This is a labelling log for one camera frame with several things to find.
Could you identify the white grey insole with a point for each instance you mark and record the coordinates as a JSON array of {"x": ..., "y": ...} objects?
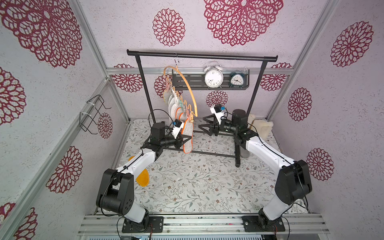
[{"x": 168, "y": 94}]

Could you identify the black wall shelf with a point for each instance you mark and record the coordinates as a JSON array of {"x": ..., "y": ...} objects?
[{"x": 196, "y": 82}]

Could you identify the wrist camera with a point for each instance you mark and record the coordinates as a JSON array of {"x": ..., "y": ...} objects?
[
  {"x": 177, "y": 127},
  {"x": 218, "y": 112}
]

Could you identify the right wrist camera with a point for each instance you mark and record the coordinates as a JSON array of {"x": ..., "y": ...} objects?
[{"x": 218, "y": 112}]

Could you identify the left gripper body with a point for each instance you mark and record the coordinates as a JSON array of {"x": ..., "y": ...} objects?
[{"x": 170, "y": 141}]

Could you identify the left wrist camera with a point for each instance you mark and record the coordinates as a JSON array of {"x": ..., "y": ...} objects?
[{"x": 177, "y": 127}]

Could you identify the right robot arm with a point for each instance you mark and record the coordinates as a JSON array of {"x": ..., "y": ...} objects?
[{"x": 293, "y": 177}]

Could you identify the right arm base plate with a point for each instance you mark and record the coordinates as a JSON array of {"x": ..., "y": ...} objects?
[{"x": 262, "y": 224}]

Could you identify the dark green alarm clock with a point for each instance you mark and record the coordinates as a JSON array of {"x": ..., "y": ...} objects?
[{"x": 237, "y": 79}]

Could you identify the grey insole on floor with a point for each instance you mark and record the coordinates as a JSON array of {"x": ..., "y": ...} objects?
[{"x": 244, "y": 153}]

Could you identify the orange trimmed white insole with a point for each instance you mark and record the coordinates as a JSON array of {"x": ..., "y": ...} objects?
[{"x": 173, "y": 106}]

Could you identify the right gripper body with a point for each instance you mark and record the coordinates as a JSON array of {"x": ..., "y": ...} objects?
[{"x": 215, "y": 127}]

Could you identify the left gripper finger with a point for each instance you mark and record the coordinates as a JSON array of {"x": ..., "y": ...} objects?
[
  {"x": 184, "y": 138},
  {"x": 180, "y": 147}
]

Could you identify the aluminium front rail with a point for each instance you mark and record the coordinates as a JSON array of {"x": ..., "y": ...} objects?
[{"x": 205, "y": 227}]

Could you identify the yellow shoe insole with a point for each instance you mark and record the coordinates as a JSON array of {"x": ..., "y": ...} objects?
[{"x": 142, "y": 177}]

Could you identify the black clothes rack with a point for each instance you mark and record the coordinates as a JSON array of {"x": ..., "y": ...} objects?
[{"x": 147, "y": 86}]

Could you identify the white alarm clock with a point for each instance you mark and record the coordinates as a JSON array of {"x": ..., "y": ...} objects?
[{"x": 213, "y": 75}]

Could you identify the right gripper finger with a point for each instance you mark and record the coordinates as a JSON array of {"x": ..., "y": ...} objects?
[
  {"x": 211, "y": 119},
  {"x": 209, "y": 129}
]

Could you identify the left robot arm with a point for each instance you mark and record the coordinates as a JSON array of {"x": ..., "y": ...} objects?
[{"x": 116, "y": 192}]

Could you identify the cream plush toy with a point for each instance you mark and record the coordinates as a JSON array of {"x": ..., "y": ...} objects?
[{"x": 263, "y": 127}]

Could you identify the black wire wall hook rack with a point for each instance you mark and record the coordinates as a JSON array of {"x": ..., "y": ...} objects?
[{"x": 93, "y": 111}]

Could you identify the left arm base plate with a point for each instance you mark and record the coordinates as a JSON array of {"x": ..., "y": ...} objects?
[{"x": 148, "y": 225}]

